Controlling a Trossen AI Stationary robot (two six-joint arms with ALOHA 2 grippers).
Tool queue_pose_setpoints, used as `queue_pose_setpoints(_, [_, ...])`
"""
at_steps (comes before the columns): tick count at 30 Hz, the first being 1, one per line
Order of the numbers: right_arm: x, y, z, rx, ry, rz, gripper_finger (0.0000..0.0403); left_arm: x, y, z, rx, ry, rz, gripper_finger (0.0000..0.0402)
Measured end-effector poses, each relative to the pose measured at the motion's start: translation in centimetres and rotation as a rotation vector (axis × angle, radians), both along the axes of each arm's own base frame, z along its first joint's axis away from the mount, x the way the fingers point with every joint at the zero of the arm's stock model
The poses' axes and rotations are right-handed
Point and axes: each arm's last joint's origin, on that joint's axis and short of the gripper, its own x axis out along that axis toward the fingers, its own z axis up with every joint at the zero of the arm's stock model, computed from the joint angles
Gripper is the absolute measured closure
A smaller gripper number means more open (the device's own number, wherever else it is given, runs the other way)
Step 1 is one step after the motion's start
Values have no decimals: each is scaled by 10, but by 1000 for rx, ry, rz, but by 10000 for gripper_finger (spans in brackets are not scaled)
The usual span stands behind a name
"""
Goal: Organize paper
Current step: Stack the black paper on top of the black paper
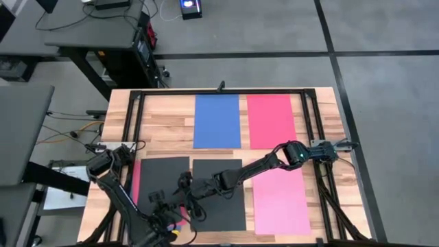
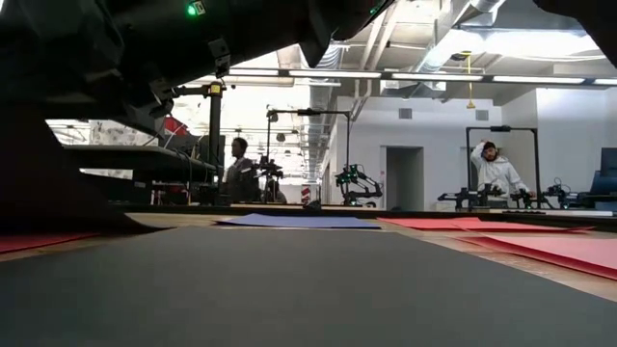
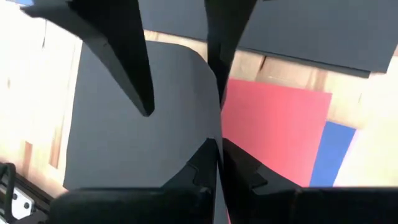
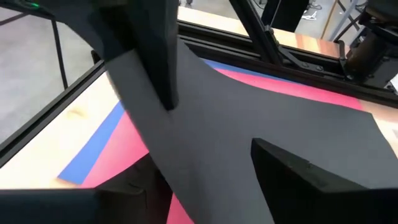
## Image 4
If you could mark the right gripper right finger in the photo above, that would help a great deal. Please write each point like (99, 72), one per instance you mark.
(311, 199)

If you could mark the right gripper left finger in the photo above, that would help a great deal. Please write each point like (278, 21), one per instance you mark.
(93, 205)

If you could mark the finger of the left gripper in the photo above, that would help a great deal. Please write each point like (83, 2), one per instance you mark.
(158, 56)

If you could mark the black paper sheet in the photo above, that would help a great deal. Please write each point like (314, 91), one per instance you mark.
(248, 118)

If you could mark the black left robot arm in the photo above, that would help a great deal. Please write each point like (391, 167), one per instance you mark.
(373, 56)

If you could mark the thin black stand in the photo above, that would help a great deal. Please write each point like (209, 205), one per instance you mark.
(59, 53)

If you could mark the red paper sheet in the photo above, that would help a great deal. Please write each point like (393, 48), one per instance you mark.
(118, 155)

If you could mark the blue paper sheet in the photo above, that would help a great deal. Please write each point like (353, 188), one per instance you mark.
(90, 149)

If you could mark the black diagonal bar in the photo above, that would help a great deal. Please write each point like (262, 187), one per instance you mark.
(286, 14)

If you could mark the black aluminium table frame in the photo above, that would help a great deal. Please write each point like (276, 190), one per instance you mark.
(217, 43)

